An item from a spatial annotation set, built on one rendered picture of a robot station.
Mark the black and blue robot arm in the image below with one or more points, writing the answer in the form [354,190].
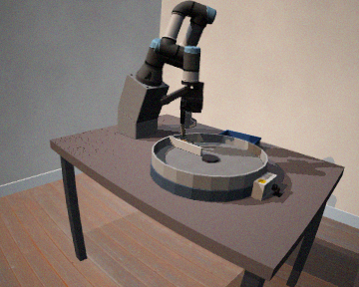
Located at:
[180,56]

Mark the blue open crate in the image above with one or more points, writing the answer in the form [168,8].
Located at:
[251,139]

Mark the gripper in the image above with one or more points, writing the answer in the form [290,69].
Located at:
[190,103]

